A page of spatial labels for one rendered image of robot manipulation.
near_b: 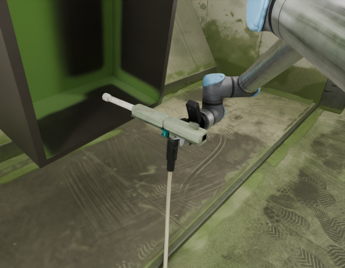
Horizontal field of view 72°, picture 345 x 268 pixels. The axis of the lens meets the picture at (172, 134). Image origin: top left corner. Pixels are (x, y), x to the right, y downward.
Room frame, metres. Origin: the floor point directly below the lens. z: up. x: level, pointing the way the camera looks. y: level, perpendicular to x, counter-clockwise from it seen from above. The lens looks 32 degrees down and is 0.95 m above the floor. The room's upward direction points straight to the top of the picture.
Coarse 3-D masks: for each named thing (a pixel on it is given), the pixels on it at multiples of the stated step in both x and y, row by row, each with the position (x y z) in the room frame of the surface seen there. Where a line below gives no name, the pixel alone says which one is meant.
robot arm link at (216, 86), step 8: (208, 80) 0.94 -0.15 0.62; (216, 80) 0.94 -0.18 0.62; (224, 80) 0.95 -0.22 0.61; (208, 88) 0.94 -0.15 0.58; (216, 88) 0.93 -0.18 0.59; (224, 88) 0.93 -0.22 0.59; (208, 96) 0.93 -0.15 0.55; (216, 96) 0.93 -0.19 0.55; (224, 96) 0.94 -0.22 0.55; (208, 104) 0.93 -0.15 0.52; (216, 104) 0.92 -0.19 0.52
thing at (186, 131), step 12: (108, 96) 0.91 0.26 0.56; (132, 108) 0.80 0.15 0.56; (144, 108) 0.79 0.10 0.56; (144, 120) 0.77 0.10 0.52; (156, 120) 0.73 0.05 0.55; (168, 120) 0.71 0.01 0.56; (180, 120) 0.71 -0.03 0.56; (180, 132) 0.67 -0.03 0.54; (192, 132) 0.64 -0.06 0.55; (204, 132) 0.64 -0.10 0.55; (168, 144) 0.70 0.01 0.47; (168, 156) 0.70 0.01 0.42; (168, 168) 0.69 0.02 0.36
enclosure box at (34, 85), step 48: (0, 0) 0.53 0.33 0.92; (48, 0) 0.98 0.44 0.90; (96, 0) 1.14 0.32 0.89; (144, 0) 1.10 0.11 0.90; (0, 48) 0.55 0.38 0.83; (48, 48) 0.98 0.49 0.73; (96, 48) 1.16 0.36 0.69; (144, 48) 1.11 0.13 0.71; (0, 96) 0.64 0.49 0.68; (48, 96) 0.97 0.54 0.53; (96, 96) 1.03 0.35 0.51; (144, 96) 1.09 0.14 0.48; (48, 144) 0.69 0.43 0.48
